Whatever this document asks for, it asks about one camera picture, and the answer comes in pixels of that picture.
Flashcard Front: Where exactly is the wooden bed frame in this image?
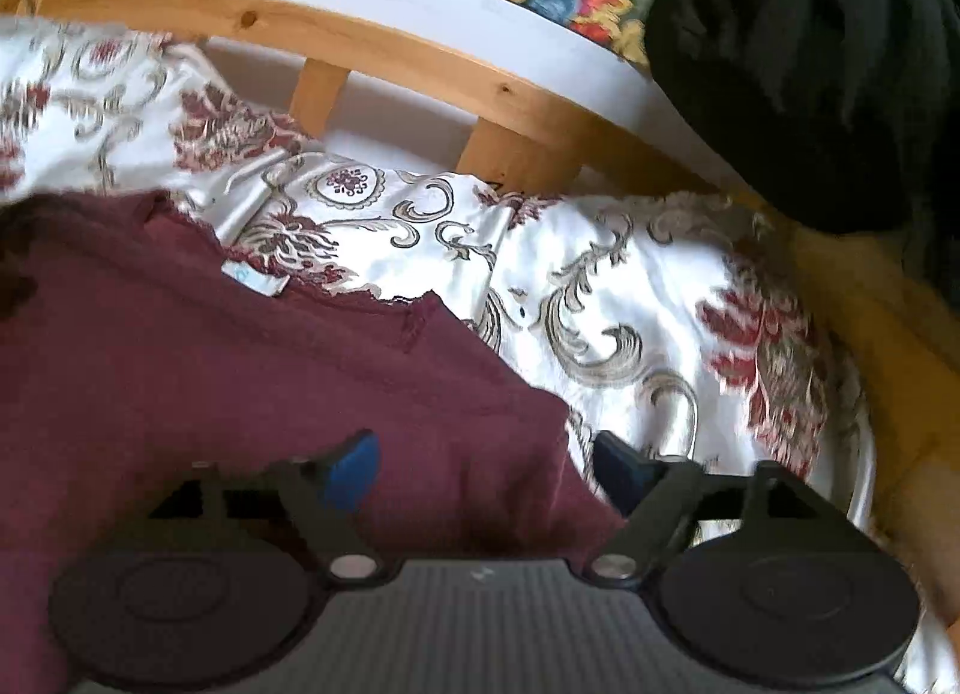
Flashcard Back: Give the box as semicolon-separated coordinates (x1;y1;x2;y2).
0;0;960;635

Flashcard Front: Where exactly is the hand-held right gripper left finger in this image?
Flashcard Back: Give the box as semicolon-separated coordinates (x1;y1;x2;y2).
147;428;383;584

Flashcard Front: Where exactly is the white floral satin bedspread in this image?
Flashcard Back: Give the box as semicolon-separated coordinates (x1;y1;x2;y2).
0;17;878;694

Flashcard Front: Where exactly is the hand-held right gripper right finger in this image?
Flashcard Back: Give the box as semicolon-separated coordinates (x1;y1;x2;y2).
585;430;826;584

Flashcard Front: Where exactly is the black hanging cloth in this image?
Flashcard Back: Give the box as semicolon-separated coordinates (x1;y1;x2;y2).
645;0;960;290

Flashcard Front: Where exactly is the maroon knitted garment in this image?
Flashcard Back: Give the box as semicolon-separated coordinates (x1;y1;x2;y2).
0;190;631;694

